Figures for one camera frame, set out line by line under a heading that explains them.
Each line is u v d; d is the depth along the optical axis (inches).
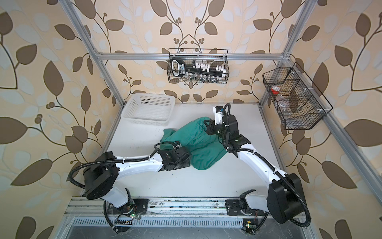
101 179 17.2
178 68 33.9
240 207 25.7
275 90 31.6
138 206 29.1
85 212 29.0
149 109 45.7
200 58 35.8
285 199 15.7
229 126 23.2
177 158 25.7
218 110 27.4
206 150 35.9
